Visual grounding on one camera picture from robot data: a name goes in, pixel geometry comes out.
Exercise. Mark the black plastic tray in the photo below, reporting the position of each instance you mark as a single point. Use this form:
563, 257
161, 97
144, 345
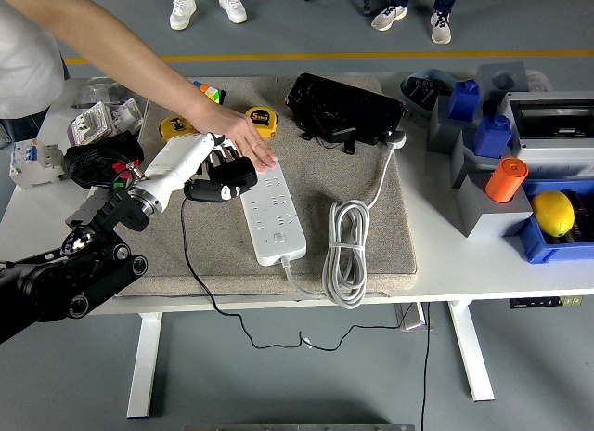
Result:
343, 101

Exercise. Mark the blue storage bin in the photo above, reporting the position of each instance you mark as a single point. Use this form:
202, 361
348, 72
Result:
547, 252

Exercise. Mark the orange cylinder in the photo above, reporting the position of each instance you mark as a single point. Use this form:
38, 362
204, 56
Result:
506, 180

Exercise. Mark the blue hexagonal bottle block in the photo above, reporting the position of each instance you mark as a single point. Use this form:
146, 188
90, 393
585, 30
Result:
492, 138

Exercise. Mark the white sneaker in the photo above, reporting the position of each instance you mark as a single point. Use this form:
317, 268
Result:
182, 13
232, 6

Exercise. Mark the black chair base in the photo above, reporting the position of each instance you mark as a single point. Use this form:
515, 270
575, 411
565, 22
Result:
364, 1

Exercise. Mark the large colourful puzzle cube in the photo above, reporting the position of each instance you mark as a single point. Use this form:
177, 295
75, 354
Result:
211, 93

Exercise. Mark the black parts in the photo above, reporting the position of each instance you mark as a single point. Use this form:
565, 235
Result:
584, 222

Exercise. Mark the blue-grey bowl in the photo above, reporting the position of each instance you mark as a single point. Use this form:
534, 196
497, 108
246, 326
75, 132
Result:
408, 99

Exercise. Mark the blue square bottle block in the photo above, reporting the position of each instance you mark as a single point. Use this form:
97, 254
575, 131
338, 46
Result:
464, 103

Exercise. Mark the white socket module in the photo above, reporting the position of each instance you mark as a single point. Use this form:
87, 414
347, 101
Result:
125, 117

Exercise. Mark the black binder clips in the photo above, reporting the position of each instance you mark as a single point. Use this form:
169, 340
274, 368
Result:
424, 94

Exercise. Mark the person's right hand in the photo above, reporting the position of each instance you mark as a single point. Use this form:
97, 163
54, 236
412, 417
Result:
241, 134

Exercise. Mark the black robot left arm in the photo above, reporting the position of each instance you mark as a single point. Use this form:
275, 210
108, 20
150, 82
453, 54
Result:
46, 287

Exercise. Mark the black table control panel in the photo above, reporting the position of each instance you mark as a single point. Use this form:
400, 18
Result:
533, 303

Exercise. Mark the black cloth pouch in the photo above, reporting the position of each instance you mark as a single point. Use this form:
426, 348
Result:
83, 171

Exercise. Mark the black plug adapter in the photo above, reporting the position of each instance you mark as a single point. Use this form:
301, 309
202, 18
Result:
234, 171

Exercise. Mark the person's body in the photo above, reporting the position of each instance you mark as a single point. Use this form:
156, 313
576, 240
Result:
23, 69

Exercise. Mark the black power brick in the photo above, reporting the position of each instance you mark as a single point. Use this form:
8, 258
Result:
341, 134

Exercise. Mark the grey block with round hole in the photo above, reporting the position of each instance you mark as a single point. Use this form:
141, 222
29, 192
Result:
487, 73

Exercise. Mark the yellow lemon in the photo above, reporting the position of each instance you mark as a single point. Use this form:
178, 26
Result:
552, 212

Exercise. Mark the grey shape holder block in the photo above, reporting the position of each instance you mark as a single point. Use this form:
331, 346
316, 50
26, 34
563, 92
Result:
487, 222
441, 134
464, 166

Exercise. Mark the grey sneaker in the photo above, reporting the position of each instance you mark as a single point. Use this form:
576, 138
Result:
389, 18
441, 29

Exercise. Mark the white power strip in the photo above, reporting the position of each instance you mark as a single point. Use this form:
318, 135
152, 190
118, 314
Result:
274, 217

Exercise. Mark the red plastic clip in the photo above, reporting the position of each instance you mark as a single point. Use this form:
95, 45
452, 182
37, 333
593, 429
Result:
121, 165

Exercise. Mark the grey electrical box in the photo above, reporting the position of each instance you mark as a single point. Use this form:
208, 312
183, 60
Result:
557, 157

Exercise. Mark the yellow tape measure 5m label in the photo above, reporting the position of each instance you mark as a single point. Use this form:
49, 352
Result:
265, 120

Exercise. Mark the white circuit breaker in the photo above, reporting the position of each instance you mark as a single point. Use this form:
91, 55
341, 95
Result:
32, 164

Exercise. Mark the metal bracket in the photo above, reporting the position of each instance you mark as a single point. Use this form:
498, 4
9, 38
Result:
410, 319

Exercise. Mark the white table leg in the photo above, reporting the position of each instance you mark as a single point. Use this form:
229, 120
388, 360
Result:
471, 352
144, 366

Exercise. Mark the grey-brown mat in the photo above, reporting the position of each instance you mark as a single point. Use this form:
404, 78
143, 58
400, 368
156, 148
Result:
325, 180

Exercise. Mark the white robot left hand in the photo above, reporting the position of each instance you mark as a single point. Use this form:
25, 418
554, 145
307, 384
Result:
176, 161

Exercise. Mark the yellow tape measure black label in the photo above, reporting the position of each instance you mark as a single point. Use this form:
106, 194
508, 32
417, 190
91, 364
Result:
176, 124

